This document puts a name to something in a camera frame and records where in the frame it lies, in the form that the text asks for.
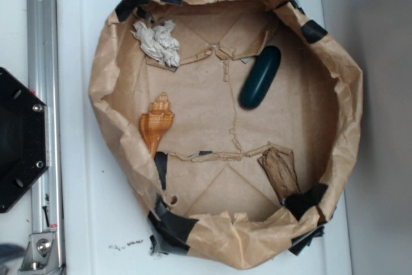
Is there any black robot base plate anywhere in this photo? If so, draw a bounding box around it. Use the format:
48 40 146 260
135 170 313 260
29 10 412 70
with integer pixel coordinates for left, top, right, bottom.
1 68 48 214

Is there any crumpled white paper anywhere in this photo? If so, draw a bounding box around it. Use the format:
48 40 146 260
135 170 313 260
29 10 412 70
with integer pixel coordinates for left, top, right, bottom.
131 19 180 68

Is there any brown wood chip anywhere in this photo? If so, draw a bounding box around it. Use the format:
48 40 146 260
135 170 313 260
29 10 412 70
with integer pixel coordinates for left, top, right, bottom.
257 146 301 204

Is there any orange conch seashell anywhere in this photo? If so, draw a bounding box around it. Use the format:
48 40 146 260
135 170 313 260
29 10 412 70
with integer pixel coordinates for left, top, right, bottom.
139 92 175 158

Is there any dark green oval capsule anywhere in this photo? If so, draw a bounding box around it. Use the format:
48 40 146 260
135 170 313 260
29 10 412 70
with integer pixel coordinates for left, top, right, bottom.
239 46 281 109

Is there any metal corner bracket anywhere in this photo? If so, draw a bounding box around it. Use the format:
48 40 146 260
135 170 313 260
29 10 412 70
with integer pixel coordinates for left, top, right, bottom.
18 232 59 274

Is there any brown paper bag bin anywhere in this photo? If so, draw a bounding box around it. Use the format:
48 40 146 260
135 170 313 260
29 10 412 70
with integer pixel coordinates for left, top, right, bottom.
89 0 363 269

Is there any aluminium extrusion rail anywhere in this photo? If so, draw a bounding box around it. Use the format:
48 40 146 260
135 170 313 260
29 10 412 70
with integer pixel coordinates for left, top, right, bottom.
27 0 66 274

